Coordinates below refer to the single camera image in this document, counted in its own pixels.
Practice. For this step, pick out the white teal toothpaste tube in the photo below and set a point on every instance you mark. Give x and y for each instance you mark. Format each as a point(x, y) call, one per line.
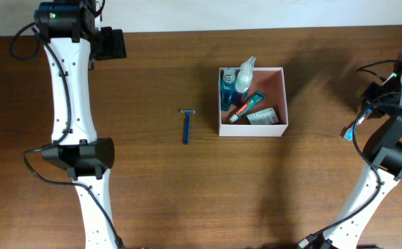
point(247, 106)

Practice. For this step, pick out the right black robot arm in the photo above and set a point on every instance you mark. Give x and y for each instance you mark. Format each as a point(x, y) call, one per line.
point(382, 169)

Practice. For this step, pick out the blue white toothbrush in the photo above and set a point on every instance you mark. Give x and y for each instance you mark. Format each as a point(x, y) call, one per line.
point(348, 133)

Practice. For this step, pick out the blue disposable razor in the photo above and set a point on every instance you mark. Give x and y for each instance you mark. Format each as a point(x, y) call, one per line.
point(186, 134)

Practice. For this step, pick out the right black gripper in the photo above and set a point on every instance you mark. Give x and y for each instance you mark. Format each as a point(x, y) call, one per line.
point(371, 95)

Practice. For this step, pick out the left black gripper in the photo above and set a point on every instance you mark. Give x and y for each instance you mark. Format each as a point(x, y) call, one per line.
point(111, 43)

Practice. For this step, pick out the teal mouthwash bottle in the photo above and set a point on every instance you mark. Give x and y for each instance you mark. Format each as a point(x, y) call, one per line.
point(227, 88)

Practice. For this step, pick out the green white soap box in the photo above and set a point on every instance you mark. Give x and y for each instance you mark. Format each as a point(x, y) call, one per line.
point(264, 117)

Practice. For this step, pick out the clear purple spray bottle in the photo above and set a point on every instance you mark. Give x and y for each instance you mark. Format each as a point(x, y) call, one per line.
point(243, 82)

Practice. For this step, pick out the white box pink interior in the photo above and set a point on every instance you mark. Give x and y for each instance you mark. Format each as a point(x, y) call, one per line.
point(270, 82)

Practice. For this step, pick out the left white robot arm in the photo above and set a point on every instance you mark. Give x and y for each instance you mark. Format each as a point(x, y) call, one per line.
point(74, 39)

